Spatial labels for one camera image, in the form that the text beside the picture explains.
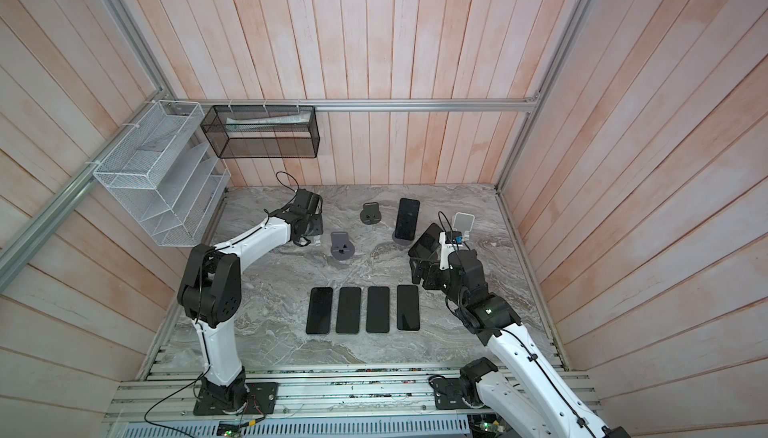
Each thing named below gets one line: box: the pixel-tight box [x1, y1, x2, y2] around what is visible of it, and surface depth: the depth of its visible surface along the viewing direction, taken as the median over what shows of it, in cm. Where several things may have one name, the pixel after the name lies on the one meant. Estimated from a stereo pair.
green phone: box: [336, 287, 361, 334], surface depth 90 cm
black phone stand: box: [366, 286, 390, 333], surface depth 90 cm
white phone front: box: [397, 285, 420, 331], surface depth 92 cm
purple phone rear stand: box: [394, 198, 421, 241], surface depth 100 cm
